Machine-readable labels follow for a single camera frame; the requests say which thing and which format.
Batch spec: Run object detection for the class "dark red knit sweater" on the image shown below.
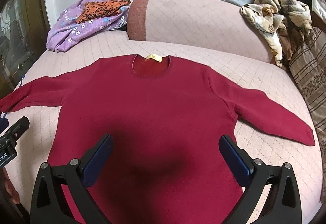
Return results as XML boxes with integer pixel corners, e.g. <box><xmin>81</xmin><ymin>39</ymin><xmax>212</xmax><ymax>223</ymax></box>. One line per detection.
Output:
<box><xmin>1</xmin><ymin>55</ymin><xmax>315</xmax><ymax>223</ymax></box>

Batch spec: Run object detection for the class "left human hand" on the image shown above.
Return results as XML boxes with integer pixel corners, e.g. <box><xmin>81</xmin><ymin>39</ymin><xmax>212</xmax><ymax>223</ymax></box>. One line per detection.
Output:
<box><xmin>2</xmin><ymin>167</ymin><xmax>20</xmax><ymax>205</ymax></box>

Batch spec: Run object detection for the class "dark wooden glass cabinet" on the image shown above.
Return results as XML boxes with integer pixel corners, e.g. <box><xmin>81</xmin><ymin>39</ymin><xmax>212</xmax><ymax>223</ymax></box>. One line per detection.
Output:
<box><xmin>1</xmin><ymin>0</ymin><xmax>50</xmax><ymax>97</ymax></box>

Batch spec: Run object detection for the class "purple floral cloth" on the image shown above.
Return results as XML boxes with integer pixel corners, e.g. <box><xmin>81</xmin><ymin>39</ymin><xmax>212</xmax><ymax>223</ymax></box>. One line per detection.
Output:
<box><xmin>46</xmin><ymin>0</ymin><xmax>130</xmax><ymax>52</ymax></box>

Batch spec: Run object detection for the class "brown striped patterned quilt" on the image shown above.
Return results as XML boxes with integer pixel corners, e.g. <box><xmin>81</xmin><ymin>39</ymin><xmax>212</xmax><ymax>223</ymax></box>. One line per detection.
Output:
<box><xmin>289</xmin><ymin>28</ymin><xmax>326</xmax><ymax>203</ymax></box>

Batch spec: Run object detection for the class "orange black patterned cloth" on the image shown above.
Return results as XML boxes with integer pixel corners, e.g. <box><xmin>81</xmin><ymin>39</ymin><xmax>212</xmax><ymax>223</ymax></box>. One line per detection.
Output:
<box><xmin>76</xmin><ymin>0</ymin><xmax>131</xmax><ymax>24</ymax></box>

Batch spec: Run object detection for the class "clear plastic bag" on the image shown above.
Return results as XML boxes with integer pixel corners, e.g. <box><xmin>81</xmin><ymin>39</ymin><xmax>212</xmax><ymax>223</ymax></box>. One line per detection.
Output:
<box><xmin>107</xmin><ymin>16</ymin><xmax>127</xmax><ymax>31</ymax></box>

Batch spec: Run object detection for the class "beige floral crumpled cloth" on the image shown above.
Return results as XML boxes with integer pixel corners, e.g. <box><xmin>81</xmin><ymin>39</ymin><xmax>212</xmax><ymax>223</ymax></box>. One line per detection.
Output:
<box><xmin>240</xmin><ymin>0</ymin><xmax>313</xmax><ymax>68</ymax></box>

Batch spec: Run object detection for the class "pink quilted rolled blanket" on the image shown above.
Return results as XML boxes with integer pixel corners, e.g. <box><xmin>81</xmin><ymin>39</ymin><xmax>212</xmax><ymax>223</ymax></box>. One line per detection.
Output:
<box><xmin>127</xmin><ymin>0</ymin><xmax>275</xmax><ymax>63</ymax></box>

